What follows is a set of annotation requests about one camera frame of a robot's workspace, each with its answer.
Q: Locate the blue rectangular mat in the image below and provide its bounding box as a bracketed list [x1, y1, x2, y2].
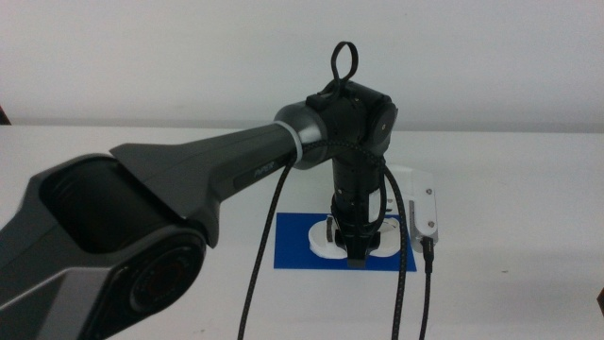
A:
[273, 212, 418, 273]

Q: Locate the black braided cable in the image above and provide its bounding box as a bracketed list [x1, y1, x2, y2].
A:
[301, 139, 410, 340]
[236, 158, 297, 340]

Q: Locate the white and silver wrist camera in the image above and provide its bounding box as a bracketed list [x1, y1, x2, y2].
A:
[379, 163, 441, 254]

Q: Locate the black cable with plug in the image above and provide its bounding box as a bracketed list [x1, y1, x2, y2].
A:
[417, 235, 436, 340]

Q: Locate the thin black cable loop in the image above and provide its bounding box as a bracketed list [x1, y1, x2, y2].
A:
[323, 40, 360, 101]

